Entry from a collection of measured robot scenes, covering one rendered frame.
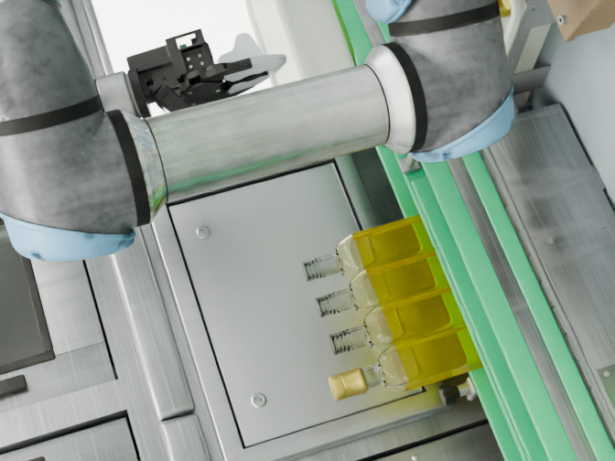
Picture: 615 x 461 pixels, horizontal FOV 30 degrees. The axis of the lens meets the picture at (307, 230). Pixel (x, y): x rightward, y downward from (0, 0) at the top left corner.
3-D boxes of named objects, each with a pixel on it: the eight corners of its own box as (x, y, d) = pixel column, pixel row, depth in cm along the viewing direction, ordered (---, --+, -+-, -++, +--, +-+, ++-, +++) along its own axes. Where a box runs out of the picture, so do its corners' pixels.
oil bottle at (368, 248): (465, 214, 170) (329, 253, 166) (471, 197, 165) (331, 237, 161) (479, 247, 168) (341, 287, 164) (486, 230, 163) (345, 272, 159)
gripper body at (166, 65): (205, 25, 156) (120, 51, 155) (223, 80, 153) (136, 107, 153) (212, 48, 163) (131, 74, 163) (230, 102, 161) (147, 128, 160)
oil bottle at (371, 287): (480, 247, 168) (341, 287, 164) (487, 231, 163) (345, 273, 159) (494, 282, 166) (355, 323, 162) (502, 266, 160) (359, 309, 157)
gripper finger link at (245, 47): (274, 17, 156) (209, 38, 156) (286, 56, 155) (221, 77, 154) (275, 27, 159) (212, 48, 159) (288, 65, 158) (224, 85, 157)
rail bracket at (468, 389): (514, 369, 169) (430, 395, 166) (525, 353, 162) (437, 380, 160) (525, 393, 167) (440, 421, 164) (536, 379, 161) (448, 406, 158)
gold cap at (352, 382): (359, 362, 154) (328, 372, 154) (368, 386, 153) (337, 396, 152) (357, 372, 157) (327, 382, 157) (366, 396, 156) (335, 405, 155)
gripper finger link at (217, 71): (248, 52, 154) (185, 72, 153) (252, 62, 153) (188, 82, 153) (252, 67, 158) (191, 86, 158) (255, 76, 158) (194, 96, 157)
